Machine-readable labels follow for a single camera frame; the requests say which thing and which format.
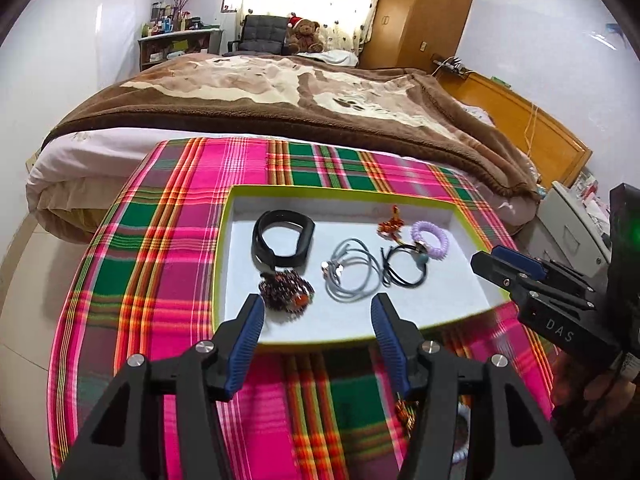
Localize teddy bear with red hat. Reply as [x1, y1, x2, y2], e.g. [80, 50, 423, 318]
[284, 12, 325, 55]

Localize brown plush blanket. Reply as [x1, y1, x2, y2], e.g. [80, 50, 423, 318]
[42, 53, 542, 199]

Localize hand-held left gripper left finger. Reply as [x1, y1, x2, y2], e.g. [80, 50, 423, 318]
[55, 294, 265, 480]

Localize red knot charm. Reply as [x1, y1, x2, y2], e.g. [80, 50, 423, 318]
[377, 204, 416, 236]

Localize amber bead bracelet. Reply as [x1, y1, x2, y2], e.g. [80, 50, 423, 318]
[394, 392, 419, 434]

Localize wooden wardrobe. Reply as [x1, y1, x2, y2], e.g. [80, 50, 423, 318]
[359, 0, 482, 72]

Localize black wristband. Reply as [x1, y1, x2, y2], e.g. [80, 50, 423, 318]
[252, 208, 316, 271]

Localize yellow cable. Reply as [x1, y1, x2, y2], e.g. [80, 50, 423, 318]
[524, 102, 539, 157]

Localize person's right hand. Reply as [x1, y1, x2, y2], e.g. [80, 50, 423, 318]
[582, 355, 640, 403]

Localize yellow shallow box tray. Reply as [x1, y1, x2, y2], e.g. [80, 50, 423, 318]
[210, 184, 511, 354]

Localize black hair tie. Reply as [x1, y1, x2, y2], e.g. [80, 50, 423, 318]
[380, 243, 431, 289]

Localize dark red bead bracelet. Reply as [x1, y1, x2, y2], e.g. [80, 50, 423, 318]
[258, 269, 316, 314]

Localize pale blue spiral hair tie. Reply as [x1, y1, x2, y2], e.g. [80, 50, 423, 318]
[449, 402, 472, 464]

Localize grey hair ties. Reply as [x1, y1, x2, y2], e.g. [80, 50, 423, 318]
[321, 237, 381, 304]

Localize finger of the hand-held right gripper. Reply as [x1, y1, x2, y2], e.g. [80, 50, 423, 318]
[469, 251, 597, 312]
[489, 244, 597, 294]

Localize purple spiral hair tie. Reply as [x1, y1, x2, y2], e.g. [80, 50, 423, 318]
[410, 219, 451, 261]

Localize pile of small packages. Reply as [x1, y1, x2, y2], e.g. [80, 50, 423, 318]
[569, 169, 614, 212]

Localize group of bottles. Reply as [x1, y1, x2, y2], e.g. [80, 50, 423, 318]
[142, 0, 207, 37]

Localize dark grey chair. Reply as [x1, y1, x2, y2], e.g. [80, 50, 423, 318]
[222, 13, 289, 56]

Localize pink green plaid tablecloth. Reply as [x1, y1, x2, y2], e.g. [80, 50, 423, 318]
[47, 137, 557, 480]

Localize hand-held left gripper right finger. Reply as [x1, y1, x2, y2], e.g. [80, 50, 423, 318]
[371, 292, 576, 480]

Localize wooden headboard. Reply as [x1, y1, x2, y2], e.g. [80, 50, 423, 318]
[437, 69, 594, 187]

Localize power strip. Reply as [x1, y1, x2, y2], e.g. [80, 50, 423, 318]
[432, 54, 472, 76]

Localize white pillow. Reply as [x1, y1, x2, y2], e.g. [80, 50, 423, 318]
[294, 49, 360, 67]

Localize grey drawer cabinet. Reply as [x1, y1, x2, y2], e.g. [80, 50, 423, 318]
[534, 179, 614, 272]

